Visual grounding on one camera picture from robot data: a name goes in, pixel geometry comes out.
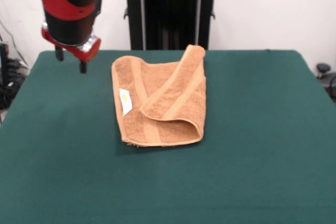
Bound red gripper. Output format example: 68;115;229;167
41;22;102;74

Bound tan terry towel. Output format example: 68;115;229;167
111;45;207;147

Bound black power strip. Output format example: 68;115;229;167
6;59;29;96

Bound black chair caster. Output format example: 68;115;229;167
316;63;332;79

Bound black chair base leg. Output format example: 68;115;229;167
322;73;336;101

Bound grey cable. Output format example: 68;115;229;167
0;20;28;67

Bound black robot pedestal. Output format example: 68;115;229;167
114;0;227;51

